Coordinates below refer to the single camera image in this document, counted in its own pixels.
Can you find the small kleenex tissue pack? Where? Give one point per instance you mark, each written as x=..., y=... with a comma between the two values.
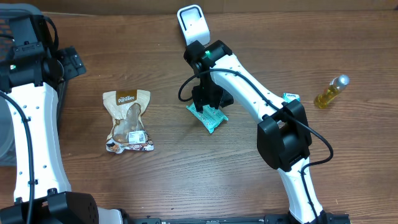
x=289, y=97

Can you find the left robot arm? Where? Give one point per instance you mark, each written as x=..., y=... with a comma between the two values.
x=29, y=82

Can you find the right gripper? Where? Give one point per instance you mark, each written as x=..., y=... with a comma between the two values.
x=203, y=100

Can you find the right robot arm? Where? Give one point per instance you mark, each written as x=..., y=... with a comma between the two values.
x=283, y=135

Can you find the yellow bottle silver cap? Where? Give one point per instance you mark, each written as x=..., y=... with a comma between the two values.
x=336, y=86

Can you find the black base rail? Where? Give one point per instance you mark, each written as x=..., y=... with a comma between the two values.
x=327, y=218

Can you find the snack packet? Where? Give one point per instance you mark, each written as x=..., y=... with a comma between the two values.
x=128, y=133

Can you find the teal tissue pack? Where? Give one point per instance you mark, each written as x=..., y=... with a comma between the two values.
x=210, y=117

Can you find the white barcode scanner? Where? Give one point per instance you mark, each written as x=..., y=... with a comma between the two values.
x=193, y=24

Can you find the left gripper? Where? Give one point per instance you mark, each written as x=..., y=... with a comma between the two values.
x=72, y=63

